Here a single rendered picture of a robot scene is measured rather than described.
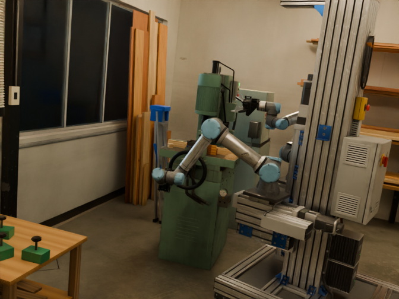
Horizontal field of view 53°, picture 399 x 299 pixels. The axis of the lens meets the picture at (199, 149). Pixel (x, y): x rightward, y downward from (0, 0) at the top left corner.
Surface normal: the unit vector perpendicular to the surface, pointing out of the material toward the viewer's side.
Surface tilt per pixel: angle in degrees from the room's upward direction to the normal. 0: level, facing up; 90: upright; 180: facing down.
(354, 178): 90
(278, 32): 90
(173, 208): 90
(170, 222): 90
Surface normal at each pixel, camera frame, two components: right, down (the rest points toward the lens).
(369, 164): -0.56, 0.08
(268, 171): -0.10, 0.23
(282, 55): -0.33, 0.13
